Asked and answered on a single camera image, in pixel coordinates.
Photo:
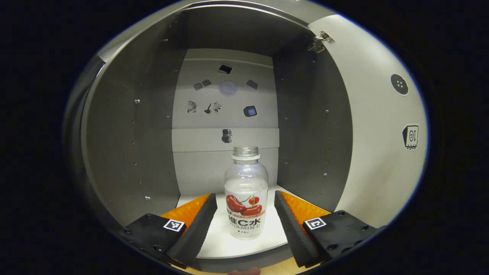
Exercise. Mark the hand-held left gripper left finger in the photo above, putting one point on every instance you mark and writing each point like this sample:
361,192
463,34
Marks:
198,229

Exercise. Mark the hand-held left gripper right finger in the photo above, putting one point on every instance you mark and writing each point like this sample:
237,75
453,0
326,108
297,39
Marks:
290,229

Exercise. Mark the clear plastic bottle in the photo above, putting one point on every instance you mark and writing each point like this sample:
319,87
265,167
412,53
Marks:
246,191

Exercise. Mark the grey cabinet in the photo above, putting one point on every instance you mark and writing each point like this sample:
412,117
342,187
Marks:
130,152

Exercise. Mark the metal door hinge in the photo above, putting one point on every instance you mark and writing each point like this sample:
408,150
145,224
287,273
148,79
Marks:
320,40

